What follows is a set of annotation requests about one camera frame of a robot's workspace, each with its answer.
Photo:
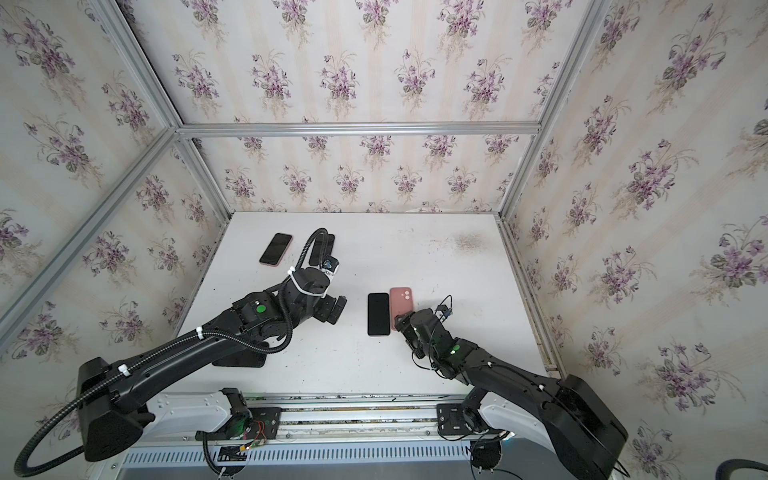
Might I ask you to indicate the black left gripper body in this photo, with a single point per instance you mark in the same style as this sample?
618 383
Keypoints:
323 249

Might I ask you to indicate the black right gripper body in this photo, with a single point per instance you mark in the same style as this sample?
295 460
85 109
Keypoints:
411 324

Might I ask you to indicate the pink phone case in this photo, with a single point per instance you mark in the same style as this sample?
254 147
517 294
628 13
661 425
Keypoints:
400 303

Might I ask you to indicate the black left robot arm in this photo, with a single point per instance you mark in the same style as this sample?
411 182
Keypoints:
113 407

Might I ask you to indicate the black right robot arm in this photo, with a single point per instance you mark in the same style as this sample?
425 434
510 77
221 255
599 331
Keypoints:
583 432

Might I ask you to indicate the black phone far middle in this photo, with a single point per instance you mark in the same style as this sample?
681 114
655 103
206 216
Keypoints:
322 246

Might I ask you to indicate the black phone pink edge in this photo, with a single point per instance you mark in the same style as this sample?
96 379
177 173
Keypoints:
276 249

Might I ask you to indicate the black pad near left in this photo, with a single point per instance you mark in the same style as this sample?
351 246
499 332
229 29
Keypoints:
243 359

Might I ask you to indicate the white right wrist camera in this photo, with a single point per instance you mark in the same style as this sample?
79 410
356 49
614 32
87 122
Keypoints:
444 309

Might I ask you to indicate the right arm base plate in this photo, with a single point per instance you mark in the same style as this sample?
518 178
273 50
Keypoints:
451 423

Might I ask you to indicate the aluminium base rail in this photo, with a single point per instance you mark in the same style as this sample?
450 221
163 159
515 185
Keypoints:
185 416

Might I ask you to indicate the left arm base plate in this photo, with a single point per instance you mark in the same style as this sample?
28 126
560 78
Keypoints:
259 424

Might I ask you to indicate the aluminium frame top bar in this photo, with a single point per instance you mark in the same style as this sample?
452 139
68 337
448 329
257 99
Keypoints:
338 129

